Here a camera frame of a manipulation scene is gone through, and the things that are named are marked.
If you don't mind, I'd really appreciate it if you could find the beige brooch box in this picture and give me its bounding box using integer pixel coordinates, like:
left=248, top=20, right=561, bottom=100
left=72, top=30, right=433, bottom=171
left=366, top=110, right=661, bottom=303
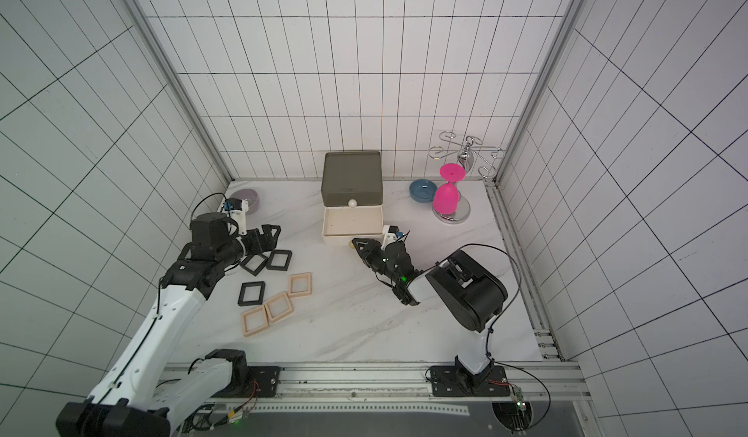
left=264, top=291, right=294, bottom=324
left=288, top=273, right=313, bottom=298
left=241, top=306, right=270, bottom=338

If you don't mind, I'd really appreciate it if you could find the olive three-drawer cabinet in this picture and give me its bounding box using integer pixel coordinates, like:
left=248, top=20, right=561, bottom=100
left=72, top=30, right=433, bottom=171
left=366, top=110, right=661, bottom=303
left=321, top=151, right=384, bottom=246

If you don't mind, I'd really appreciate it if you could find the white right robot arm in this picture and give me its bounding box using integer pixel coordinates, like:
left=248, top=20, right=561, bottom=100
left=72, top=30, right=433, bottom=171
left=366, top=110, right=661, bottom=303
left=351, top=238, right=513, bottom=388

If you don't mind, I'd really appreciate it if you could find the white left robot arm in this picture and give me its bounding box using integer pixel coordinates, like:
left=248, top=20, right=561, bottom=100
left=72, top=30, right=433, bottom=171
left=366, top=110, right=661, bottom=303
left=56, top=212, right=281, bottom=436

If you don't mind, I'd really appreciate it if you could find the black brooch box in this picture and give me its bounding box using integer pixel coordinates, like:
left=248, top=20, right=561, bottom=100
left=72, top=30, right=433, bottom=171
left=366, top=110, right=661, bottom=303
left=237, top=281, right=266, bottom=307
left=240, top=254, right=269, bottom=277
left=266, top=249, right=293, bottom=271

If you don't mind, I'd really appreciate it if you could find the purple ceramic bowl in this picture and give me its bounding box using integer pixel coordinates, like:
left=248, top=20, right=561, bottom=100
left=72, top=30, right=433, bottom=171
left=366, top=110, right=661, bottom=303
left=232, top=188, right=260, bottom=215

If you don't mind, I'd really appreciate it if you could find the blue ceramic bowl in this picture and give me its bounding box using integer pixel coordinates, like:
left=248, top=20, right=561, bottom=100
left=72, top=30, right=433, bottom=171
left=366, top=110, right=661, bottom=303
left=409, top=179, right=438, bottom=203

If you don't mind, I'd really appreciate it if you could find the pink plastic goblet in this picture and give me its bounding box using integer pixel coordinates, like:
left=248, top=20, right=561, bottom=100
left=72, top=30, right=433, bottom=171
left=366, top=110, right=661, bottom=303
left=432, top=164, right=466, bottom=215

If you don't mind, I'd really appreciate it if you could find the chrome glass rack stand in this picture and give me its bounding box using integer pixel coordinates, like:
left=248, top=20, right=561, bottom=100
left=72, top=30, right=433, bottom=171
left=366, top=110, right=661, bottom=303
left=429, top=130, right=506, bottom=225

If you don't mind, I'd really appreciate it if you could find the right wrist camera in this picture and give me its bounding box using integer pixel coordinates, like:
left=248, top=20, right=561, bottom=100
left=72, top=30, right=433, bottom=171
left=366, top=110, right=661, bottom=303
left=381, top=225, right=404, bottom=249

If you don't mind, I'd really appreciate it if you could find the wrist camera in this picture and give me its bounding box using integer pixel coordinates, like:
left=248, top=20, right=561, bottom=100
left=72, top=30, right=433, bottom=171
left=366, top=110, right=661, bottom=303
left=381, top=225, right=404, bottom=249
left=221, top=197, right=249, bottom=236

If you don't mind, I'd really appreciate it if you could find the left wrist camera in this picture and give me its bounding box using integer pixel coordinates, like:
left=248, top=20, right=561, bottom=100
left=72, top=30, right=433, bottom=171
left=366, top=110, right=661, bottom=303
left=221, top=197, right=249, bottom=236

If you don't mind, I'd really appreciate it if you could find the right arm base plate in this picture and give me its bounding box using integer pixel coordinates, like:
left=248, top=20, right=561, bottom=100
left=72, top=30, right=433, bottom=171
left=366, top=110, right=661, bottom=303
left=425, top=365, right=512, bottom=398

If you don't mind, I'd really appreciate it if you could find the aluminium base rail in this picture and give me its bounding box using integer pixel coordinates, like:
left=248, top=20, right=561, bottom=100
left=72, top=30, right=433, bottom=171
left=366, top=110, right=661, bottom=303
left=119, top=360, right=591, bottom=418

